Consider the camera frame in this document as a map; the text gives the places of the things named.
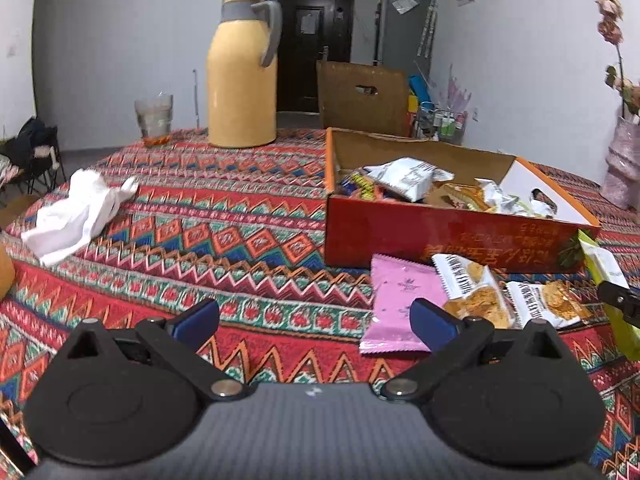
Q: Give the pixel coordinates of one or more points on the blue plastic bin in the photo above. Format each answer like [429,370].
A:
[419,89]

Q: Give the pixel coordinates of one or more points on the light green snack packet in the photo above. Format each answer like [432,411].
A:
[602,265]

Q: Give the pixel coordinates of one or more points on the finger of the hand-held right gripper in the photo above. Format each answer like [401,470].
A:
[622,302]

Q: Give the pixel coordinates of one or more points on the yellow thermos jug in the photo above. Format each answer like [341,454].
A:
[240,85]

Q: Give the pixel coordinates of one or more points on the clear drinking glass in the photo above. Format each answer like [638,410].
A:
[154,120]

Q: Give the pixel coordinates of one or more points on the red chips packet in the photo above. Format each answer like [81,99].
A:
[365,185]

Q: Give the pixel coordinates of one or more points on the wooden chair back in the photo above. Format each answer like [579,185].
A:
[360,110]

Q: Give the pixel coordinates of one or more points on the patterned red tablecloth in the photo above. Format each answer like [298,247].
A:
[225,240]

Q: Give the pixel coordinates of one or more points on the white snack packet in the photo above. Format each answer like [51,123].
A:
[500,195]
[407,177]

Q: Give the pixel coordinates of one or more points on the bunch of dried pink roses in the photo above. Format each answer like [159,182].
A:
[612,25]

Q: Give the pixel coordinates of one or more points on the white cracker packet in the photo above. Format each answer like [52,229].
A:
[550,302]
[475,295]

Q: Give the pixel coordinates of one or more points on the pink snack packet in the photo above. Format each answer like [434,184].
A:
[395,300]

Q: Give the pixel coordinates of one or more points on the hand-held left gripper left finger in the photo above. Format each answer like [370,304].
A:
[192,322]

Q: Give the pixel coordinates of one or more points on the crumpled white snack packet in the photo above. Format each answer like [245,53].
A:
[500,195]

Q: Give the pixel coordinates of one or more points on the white folded umbrella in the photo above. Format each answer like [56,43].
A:
[427,25]

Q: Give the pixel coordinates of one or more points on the yellow bag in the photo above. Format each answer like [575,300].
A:
[412,104]

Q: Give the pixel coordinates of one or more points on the orange packet with red characters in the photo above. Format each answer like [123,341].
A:
[457,197]

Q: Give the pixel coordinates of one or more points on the orange cardboard box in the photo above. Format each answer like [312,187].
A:
[400,232]

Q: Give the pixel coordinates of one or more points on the grey refrigerator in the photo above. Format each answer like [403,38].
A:
[400,35]

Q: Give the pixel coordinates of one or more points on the dark brown door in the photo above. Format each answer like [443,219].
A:
[310,60]

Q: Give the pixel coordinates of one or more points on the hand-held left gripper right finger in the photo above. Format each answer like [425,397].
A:
[432,322]

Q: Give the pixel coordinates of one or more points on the black clothes pile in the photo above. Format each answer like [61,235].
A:
[30,150]

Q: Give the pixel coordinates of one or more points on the pink textured vase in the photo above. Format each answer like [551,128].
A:
[625,165]

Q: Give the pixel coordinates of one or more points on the white cloth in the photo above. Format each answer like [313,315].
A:
[75,220]

